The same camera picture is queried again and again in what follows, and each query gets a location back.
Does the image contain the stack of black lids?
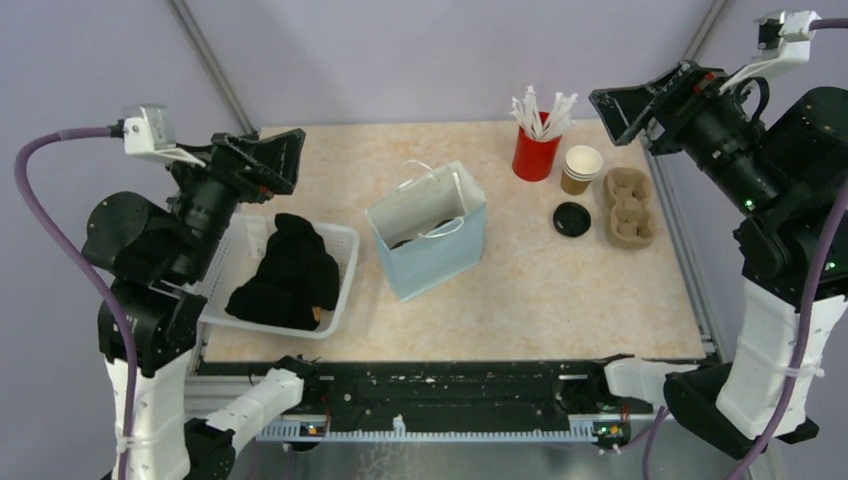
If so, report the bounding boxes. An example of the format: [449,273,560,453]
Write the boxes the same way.
[552,202,592,238]

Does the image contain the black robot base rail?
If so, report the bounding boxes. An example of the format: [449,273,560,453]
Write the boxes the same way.
[195,358,723,439]

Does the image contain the light blue paper bag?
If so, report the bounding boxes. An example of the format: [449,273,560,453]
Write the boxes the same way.
[365,160,488,302]

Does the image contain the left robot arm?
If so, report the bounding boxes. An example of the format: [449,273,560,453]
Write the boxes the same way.
[81,104,321,479]

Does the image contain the white wrapped straws bundle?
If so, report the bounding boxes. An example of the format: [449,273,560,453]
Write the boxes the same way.
[508,84,580,143]

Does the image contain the black cloth in basket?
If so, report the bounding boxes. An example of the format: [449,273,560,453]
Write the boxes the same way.
[225,213,340,331]

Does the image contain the white toothed cable rail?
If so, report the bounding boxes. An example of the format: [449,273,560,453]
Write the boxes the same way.
[256,416,598,444]

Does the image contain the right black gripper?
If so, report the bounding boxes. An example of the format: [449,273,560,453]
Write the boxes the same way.
[584,57,777,213]

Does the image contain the stacked brown paper cups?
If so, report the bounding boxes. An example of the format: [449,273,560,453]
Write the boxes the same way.
[560,145,603,195]

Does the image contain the cardboard cup carrier tray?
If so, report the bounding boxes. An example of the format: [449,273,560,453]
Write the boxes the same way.
[603,167,658,250]

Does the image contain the black plastic cup lid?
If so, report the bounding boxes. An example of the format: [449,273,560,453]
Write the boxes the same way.
[390,239,415,250]

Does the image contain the clear plastic basket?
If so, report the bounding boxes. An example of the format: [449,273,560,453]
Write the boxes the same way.
[195,213,359,340]

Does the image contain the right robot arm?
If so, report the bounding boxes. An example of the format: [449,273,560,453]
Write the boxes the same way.
[589,10,847,467]

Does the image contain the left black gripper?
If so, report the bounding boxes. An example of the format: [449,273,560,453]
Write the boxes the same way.
[157,124,307,279]

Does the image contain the red ribbed straw cup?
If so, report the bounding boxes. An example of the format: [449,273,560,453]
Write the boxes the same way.
[512,126,562,182]

